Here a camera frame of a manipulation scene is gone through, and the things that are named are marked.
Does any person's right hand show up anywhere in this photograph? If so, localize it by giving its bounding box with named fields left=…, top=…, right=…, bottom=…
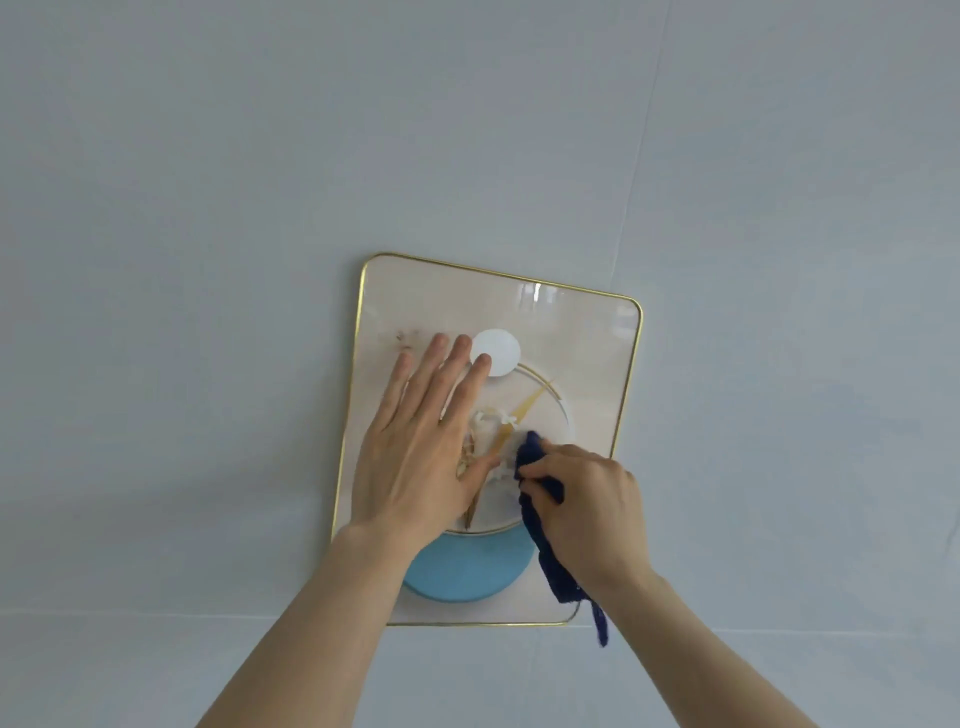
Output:
left=516, top=443, right=654, bottom=597

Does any person's right forearm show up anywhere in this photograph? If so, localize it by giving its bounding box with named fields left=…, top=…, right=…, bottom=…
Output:
left=579, top=570, right=820, bottom=728

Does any gold framed wall picture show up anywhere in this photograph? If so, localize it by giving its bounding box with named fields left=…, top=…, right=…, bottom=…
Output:
left=330, top=252, right=645, bottom=629

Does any person's left hand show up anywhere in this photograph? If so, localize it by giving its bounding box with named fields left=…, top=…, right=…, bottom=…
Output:
left=348, top=332, right=505, bottom=555

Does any person's left forearm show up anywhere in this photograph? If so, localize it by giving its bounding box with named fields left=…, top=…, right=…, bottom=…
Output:
left=196, top=523, right=423, bottom=728

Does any dark blue cleaning cloth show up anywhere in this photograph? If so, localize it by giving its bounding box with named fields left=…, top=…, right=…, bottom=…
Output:
left=513, top=429, right=611, bottom=649

